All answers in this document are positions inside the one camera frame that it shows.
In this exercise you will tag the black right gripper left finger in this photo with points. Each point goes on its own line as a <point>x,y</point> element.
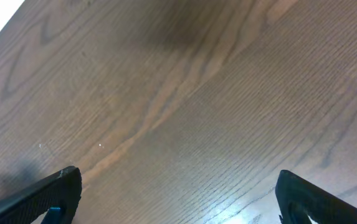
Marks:
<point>57,196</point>

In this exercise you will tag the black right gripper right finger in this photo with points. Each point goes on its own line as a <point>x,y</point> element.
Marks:
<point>302,202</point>

